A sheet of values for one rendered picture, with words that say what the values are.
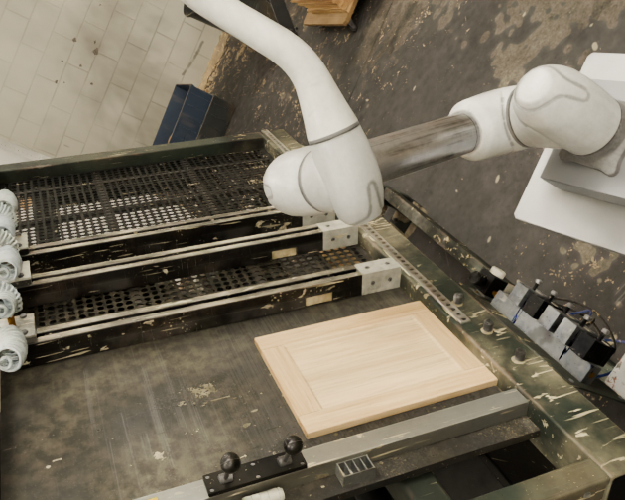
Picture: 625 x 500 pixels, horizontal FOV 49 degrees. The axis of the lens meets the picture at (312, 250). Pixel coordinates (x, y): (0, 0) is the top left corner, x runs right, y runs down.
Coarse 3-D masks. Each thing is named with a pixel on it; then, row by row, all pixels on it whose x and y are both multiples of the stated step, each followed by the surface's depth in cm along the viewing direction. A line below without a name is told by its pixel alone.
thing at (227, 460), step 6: (222, 456) 124; (228, 456) 123; (234, 456) 123; (222, 462) 123; (228, 462) 122; (234, 462) 122; (240, 462) 124; (222, 468) 123; (228, 468) 122; (234, 468) 122; (222, 474) 132; (228, 474) 129; (222, 480) 131; (228, 480) 132
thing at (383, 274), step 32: (256, 288) 190; (288, 288) 190; (320, 288) 193; (352, 288) 197; (384, 288) 201; (0, 320) 169; (32, 320) 169; (96, 320) 175; (128, 320) 175; (160, 320) 178; (192, 320) 182; (224, 320) 185; (32, 352) 168; (64, 352) 172; (96, 352) 175
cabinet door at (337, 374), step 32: (352, 320) 185; (384, 320) 185; (416, 320) 185; (288, 352) 173; (320, 352) 173; (352, 352) 173; (384, 352) 173; (416, 352) 173; (448, 352) 173; (288, 384) 162; (320, 384) 162; (352, 384) 162; (384, 384) 162; (416, 384) 162; (448, 384) 162; (480, 384) 162; (320, 416) 152; (352, 416) 152; (384, 416) 155
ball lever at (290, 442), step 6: (288, 438) 127; (294, 438) 127; (300, 438) 127; (288, 444) 126; (294, 444) 126; (300, 444) 127; (288, 450) 126; (294, 450) 126; (300, 450) 127; (282, 456) 136; (288, 456) 132; (282, 462) 135; (288, 462) 136
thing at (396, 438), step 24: (456, 408) 152; (480, 408) 152; (504, 408) 152; (384, 432) 145; (408, 432) 145; (432, 432) 146; (456, 432) 149; (312, 456) 139; (336, 456) 139; (384, 456) 143; (288, 480) 136; (312, 480) 138
